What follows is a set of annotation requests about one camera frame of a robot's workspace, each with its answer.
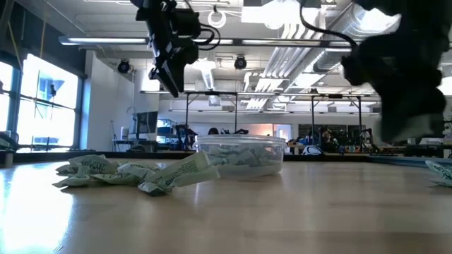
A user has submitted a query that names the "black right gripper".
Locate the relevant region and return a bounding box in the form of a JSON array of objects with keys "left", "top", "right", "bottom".
[{"left": 340, "top": 32, "right": 447, "bottom": 143}]

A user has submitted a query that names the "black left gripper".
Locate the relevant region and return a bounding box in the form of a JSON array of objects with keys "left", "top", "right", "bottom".
[{"left": 130, "top": 0, "right": 186, "bottom": 99}]

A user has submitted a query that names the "green white sweetener packet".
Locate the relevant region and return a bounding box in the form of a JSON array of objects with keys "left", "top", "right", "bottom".
[
  {"left": 425, "top": 159, "right": 452, "bottom": 180},
  {"left": 69, "top": 154, "right": 117, "bottom": 174},
  {"left": 55, "top": 164, "right": 77, "bottom": 176},
  {"left": 208, "top": 146, "right": 234, "bottom": 159},
  {"left": 117, "top": 161, "right": 162, "bottom": 179},
  {"left": 52, "top": 166, "right": 92, "bottom": 188},
  {"left": 90, "top": 171, "right": 144, "bottom": 186},
  {"left": 172, "top": 166, "right": 222, "bottom": 188},
  {"left": 137, "top": 180, "right": 174, "bottom": 197},
  {"left": 429, "top": 178, "right": 452, "bottom": 188},
  {"left": 231, "top": 150, "right": 264, "bottom": 167},
  {"left": 144, "top": 151, "right": 213, "bottom": 184}
]

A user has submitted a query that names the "computer monitor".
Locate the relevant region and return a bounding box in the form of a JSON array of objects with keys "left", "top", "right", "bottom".
[{"left": 136, "top": 111, "right": 160, "bottom": 135}]

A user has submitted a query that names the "long ceiling light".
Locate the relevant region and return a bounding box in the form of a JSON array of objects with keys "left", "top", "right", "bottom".
[{"left": 58, "top": 35, "right": 148, "bottom": 47}]

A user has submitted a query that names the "clear plastic container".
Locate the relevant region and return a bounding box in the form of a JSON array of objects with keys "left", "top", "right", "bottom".
[{"left": 195, "top": 133, "right": 287, "bottom": 179}]

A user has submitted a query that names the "white black bag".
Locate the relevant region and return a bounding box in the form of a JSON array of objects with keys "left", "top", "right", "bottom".
[{"left": 302, "top": 145, "right": 324, "bottom": 157}]

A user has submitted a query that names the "large window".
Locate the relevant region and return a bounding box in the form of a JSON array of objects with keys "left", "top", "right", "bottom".
[{"left": 0, "top": 52, "right": 85, "bottom": 153}]

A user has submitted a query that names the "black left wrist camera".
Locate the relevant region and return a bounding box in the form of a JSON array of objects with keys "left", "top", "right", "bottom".
[{"left": 174, "top": 8, "right": 203, "bottom": 66}]

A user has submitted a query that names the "black tall rig frame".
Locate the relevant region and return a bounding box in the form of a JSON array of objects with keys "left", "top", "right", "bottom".
[{"left": 184, "top": 90, "right": 364, "bottom": 151}]

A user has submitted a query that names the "white cable coil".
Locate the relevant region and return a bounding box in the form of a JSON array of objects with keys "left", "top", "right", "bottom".
[{"left": 207, "top": 8, "right": 227, "bottom": 30}]

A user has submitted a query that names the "black metal rig frame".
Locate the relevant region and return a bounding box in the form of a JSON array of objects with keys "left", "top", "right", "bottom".
[{"left": 0, "top": 150, "right": 375, "bottom": 164}]

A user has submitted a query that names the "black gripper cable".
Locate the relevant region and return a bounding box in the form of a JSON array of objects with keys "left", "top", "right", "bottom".
[{"left": 299, "top": 0, "right": 358, "bottom": 49}]

